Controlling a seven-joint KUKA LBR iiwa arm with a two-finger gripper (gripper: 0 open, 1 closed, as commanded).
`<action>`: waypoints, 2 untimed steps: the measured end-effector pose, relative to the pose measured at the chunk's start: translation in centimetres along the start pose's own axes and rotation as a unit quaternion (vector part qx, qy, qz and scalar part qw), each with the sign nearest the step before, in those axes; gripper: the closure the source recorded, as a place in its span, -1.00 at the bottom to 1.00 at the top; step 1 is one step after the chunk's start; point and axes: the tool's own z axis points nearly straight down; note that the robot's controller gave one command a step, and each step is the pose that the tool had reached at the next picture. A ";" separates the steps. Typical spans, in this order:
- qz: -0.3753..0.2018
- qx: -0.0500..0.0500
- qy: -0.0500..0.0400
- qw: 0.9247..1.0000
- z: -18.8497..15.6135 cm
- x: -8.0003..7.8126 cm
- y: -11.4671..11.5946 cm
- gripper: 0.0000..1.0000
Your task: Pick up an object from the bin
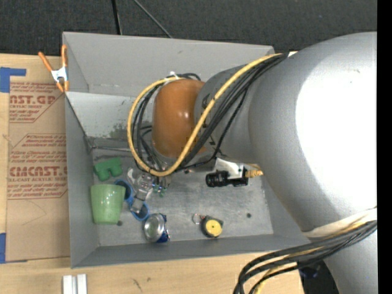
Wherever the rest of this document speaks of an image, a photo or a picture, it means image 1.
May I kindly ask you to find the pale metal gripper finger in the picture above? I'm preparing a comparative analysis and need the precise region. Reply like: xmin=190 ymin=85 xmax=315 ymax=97
xmin=126 ymin=167 xmax=138 ymax=187
xmin=130 ymin=192 xmax=148 ymax=214

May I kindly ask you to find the green toy block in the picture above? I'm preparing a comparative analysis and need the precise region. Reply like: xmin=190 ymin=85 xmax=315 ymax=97
xmin=92 ymin=157 xmax=124 ymax=182

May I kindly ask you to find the silver and blue round tin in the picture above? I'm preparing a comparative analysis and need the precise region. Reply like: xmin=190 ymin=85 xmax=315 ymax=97
xmin=143 ymin=213 xmax=171 ymax=244

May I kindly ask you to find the green cup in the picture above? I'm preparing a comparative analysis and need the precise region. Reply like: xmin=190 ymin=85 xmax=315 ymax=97
xmin=89 ymin=184 xmax=127 ymax=225

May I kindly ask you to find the grey metal bin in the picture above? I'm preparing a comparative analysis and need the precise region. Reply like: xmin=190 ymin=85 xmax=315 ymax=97
xmin=62 ymin=31 xmax=311 ymax=270

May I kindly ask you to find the yellow and black tape measure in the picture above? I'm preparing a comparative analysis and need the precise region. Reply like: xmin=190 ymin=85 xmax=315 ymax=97
xmin=192 ymin=213 xmax=224 ymax=239

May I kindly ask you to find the brown cardboard board red print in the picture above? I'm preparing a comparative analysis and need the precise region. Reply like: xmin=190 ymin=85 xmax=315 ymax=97
xmin=0 ymin=53 xmax=72 ymax=263

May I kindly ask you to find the black cylinder on white bracket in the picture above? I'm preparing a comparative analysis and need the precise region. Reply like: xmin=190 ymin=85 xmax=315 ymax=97
xmin=205 ymin=157 xmax=249 ymax=189

